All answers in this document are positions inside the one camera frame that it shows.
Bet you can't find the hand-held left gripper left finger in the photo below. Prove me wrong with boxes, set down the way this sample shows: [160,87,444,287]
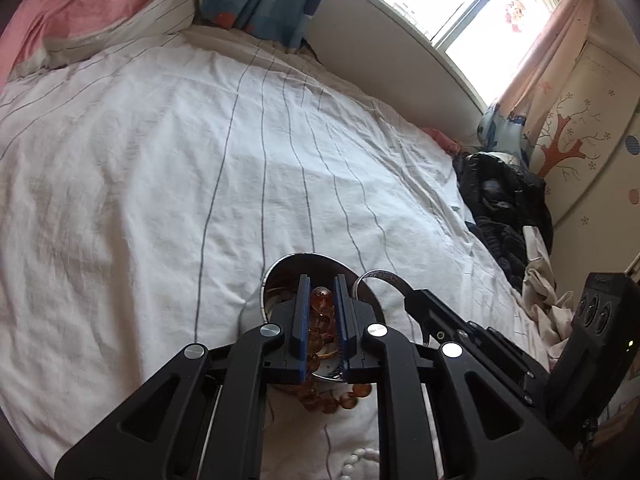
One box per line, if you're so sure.
[55,274,311,480]

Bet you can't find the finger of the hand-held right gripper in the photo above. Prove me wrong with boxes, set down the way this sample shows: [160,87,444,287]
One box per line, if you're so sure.
[404,289,551,411]

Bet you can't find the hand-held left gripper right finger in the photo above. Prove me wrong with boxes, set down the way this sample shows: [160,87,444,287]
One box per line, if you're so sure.
[334,274,583,480]

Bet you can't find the amber bead bracelet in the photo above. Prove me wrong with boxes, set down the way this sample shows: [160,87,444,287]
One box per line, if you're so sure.
[295,285,373,413]

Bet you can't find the round silver metal tin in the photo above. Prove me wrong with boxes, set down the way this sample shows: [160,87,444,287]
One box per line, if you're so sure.
[260,254,387,392]

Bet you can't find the silver bangle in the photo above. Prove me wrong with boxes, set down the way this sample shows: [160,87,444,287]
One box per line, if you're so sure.
[352,270,416,311]

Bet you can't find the cream cloth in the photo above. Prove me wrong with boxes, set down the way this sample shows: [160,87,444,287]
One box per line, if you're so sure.
[520,227,576,361]

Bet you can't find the black jacket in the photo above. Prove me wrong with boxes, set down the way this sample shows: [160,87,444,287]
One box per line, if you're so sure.
[452,152,553,291]

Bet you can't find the cream wardrobe with tree print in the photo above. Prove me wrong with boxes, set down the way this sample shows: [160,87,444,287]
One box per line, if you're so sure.
[530,40,640,273]

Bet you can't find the small pink cloth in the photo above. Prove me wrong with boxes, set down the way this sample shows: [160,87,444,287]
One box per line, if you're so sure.
[425,127,466,156]

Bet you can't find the pink curtain with blue hem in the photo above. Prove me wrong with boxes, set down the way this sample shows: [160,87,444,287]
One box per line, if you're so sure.
[477,0,601,163]

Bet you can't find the window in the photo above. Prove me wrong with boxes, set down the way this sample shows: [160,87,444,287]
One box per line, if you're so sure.
[340,0,586,116]

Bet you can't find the white bead bracelet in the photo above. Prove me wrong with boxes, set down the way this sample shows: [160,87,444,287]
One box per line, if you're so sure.
[340,447,381,480]

